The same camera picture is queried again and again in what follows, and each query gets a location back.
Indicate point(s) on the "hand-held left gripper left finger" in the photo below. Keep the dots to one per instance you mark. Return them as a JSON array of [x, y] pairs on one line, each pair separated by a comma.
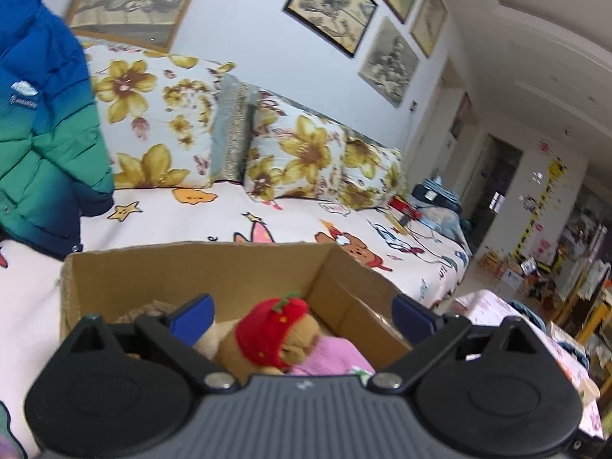
[[193, 318]]

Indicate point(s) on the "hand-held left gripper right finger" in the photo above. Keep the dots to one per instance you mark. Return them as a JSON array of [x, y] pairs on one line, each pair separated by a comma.
[[413, 318]]

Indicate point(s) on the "brown bear plush strawberry hat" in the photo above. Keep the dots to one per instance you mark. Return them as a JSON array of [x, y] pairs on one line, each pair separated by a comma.
[[267, 330]]

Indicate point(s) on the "green striped white towel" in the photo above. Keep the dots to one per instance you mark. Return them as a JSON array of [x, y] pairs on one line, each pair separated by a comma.
[[362, 374]]

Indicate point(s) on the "cardboard box with blue label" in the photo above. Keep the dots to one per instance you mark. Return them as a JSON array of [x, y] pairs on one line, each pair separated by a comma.
[[267, 267]]

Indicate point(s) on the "pink purple towel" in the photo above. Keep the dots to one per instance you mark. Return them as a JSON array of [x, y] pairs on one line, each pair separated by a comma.
[[330, 356]]

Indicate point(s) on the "pink bear printed tablecloth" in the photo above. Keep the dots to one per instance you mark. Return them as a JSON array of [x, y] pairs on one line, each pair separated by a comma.
[[483, 311]]

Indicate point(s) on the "dark suitcase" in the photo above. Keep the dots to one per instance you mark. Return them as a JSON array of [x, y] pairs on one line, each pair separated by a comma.
[[435, 196]]

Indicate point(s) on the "cartoon printed sofa cover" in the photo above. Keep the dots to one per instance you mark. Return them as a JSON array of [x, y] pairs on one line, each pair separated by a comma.
[[287, 222]]

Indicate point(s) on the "giraffe height chart sticker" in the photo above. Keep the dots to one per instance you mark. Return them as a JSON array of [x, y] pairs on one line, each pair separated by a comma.
[[540, 205]]

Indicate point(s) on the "grey patterned narrow cushion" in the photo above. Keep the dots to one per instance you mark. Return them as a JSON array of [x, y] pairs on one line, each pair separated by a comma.
[[232, 129]]

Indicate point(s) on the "small framed picture by door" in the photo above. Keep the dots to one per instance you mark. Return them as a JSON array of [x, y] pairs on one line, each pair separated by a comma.
[[461, 115]]

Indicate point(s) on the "grey framed duck drawing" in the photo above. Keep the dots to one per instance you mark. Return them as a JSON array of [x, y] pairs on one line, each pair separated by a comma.
[[387, 62]]

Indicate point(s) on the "blue green puffer jacket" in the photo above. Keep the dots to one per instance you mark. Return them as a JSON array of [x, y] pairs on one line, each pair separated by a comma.
[[43, 105]]

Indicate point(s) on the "wooden framed tall sketch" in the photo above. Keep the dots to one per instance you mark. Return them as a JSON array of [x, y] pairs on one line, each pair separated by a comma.
[[428, 21]]

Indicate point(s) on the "large wooden framed mouse drawing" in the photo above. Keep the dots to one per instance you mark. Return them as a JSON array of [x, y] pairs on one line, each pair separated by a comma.
[[134, 0]]

